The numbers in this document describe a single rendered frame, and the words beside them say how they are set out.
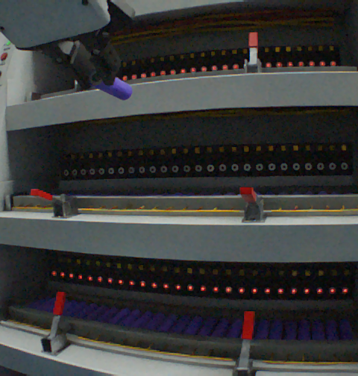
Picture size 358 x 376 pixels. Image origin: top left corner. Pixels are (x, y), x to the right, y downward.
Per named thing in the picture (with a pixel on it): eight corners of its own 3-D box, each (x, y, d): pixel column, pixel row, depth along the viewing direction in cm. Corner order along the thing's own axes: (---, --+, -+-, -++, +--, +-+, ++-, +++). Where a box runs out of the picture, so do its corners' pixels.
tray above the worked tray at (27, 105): (385, 105, 42) (374, 6, 41) (6, 131, 61) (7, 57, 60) (361, 118, 62) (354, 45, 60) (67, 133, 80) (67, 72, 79)
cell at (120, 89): (114, 96, 40) (83, 82, 34) (122, 81, 40) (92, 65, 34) (127, 102, 40) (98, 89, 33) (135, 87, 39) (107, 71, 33)
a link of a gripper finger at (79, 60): (68, 20, 30) (98, 66, 36) (40, 28, 31) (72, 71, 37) (56, 45, 29) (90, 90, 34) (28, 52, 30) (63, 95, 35)
